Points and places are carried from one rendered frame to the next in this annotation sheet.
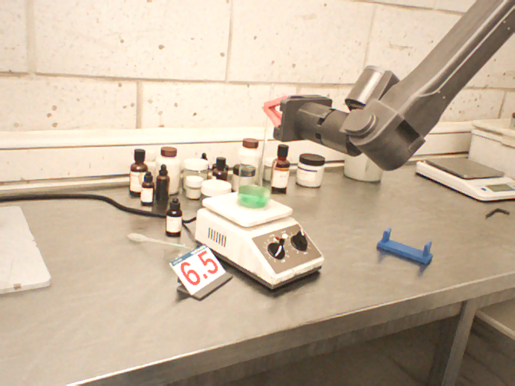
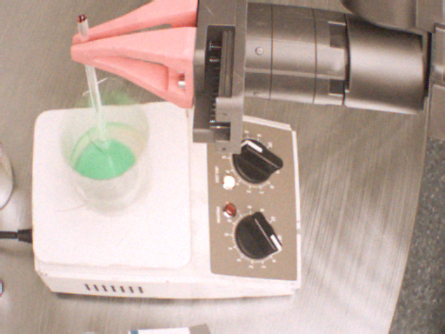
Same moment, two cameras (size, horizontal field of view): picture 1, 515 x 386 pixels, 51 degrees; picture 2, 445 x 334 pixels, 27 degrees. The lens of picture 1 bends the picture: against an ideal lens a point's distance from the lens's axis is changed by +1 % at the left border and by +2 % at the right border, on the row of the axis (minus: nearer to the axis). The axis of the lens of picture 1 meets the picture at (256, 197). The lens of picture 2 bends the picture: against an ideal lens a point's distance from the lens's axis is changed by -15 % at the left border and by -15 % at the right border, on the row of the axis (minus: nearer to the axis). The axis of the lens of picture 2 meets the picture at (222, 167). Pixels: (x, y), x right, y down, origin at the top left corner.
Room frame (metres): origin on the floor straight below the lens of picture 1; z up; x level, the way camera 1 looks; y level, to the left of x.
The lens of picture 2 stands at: (0.64, 0.13, 1.52)
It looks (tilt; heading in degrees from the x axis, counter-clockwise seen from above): 70 degrees down; 315
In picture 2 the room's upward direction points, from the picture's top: straight up
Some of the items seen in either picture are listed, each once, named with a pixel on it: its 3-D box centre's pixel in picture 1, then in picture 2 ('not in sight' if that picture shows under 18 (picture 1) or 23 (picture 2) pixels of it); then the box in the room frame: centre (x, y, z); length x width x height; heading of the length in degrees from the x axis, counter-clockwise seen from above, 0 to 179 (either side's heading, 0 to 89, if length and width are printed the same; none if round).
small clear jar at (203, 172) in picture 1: (195, 175); not in sight; (1.16, 0.15, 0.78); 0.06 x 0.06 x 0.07
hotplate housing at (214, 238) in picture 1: (254, 234); (144, 205); (0.85, -0.01, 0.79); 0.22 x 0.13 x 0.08; 47
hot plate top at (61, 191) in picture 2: (247, 207); (104, 186); (0.87, 0.01, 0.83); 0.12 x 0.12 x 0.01; 47
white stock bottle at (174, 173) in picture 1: (168, 170); not in sight; (1.12, 0.20, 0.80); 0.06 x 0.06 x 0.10
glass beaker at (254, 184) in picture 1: (256, 184); (108, 151); (0.87, 0.00, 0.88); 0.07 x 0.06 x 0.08; 130
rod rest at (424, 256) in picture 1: (405, 244); not in sight; (0.94, -0.30, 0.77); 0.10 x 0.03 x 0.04; 57
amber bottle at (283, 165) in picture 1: (280, 167); not in sight; (1.23, -0.05, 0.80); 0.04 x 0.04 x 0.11
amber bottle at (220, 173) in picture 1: (219, 176); not in sight; (1.14, 0.09, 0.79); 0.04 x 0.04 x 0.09
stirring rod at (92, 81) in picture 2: (265, 142); (93, 88); (0.88, 0.00, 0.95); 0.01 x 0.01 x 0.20; 48
